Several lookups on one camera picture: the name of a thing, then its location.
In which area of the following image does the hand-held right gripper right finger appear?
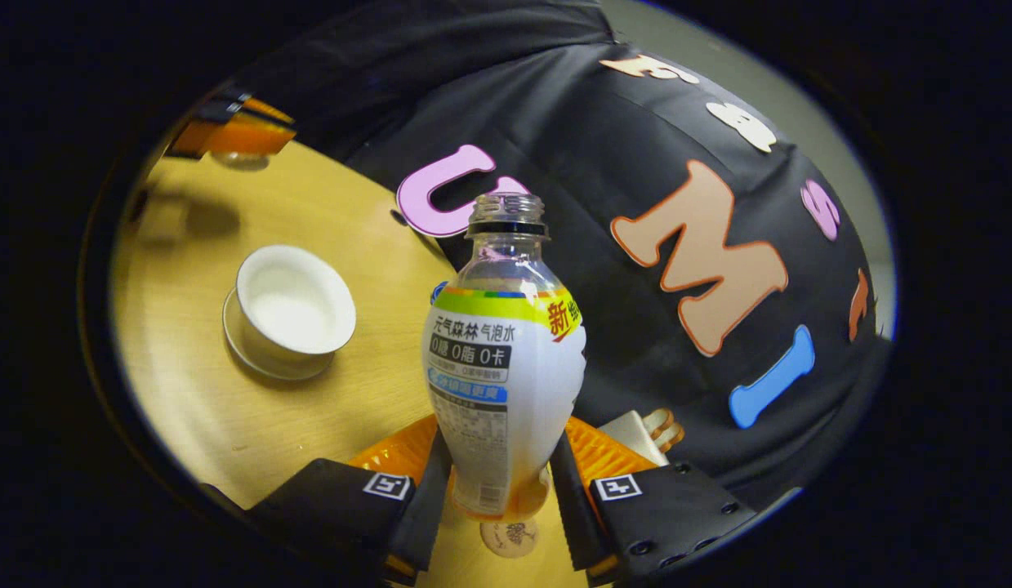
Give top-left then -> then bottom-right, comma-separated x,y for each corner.
549,415 -> 758,587

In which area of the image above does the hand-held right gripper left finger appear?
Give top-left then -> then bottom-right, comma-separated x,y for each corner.
244,415 -> 453,585

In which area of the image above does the round cork coaster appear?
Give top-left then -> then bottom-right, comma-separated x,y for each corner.
479,517 -> 541,559

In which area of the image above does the clear labelled water bottle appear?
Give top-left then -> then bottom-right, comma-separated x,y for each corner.
421,193 -> 588,523

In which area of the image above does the cream ceramic teacup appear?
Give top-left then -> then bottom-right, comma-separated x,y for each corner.
234,244 -> 358,366

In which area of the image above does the white toaster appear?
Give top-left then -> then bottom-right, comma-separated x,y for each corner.
597,410 -> 670,466

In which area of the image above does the cream ceramic saucer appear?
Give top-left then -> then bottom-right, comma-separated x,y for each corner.
221,286 -> 337,382

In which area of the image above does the black backdrop cloth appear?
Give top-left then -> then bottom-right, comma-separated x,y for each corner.
228,0 -> 894,511

